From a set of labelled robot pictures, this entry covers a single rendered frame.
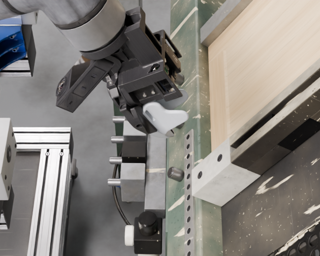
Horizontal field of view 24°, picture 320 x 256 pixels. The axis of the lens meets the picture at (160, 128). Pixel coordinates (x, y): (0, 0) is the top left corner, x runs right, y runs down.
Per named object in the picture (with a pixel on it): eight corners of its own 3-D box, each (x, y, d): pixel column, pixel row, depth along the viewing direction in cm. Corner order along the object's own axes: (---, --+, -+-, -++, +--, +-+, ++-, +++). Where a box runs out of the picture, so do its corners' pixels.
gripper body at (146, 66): (185, 101, 90) (137, 37, 82) (124, 122, 93) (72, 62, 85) (184, 57, 95) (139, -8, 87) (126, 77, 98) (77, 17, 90)
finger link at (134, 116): (157, 139, 95) (123, 99, 89) (147, 143, 96) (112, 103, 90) (157, 112, 98) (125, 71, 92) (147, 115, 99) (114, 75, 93)
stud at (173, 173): (178, 174, 154) (166, 169, 153) (185, 168, 153) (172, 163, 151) (178, 184, 153) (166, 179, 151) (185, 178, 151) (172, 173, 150)
